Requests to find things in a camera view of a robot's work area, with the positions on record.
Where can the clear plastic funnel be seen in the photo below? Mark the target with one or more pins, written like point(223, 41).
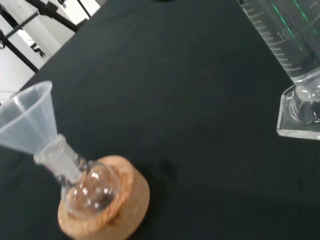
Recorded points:
point(23, 120)

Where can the clear glass round-bottom flask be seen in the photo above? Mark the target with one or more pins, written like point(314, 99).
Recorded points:
point(92, 190)

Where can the black tripod frame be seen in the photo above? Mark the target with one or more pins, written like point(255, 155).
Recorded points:
point(53, 12)

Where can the black bench cloth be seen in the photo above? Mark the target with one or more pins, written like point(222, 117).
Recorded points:
point(175, 112)

